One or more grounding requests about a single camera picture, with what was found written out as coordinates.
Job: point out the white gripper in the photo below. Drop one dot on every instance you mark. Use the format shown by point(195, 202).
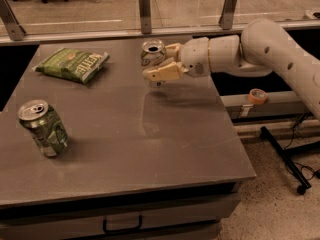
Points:
point(194, 56)

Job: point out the white 7up soda can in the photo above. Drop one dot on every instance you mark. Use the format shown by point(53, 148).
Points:
point(153, 54)

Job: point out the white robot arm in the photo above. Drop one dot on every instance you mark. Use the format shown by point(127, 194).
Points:
point(263, 47)

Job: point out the green soda can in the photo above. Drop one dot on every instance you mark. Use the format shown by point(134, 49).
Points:
point(45, 126)

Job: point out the orange tape roll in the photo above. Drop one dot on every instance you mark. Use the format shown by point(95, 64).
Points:
point(257, 96)

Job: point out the green Kettle chips bag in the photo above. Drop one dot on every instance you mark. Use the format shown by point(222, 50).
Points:
point(72, 64)

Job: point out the black wheeled stand base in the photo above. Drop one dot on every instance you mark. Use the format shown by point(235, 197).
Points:
point(287, 153)

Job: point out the grey table drawer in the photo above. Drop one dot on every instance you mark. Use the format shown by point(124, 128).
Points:
point(196, 218)

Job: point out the right metal bracket post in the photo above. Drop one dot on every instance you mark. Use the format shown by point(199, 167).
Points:
point(227, 15)

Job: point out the metal bracket post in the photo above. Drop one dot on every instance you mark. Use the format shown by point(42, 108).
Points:
point(227, 15)
point(145, 16)
point(14, 29)

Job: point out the middle metal bracket post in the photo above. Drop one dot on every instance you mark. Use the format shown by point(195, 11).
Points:
point(145, 16)

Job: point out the grey metal rail ledge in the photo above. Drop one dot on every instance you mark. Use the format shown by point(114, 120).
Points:
point(285, 103)

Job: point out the left metal bracket post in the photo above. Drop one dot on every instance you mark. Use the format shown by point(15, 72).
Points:
point(14, 29)

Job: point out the black drawer handle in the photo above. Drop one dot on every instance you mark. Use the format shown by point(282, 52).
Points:
point(122, 224)

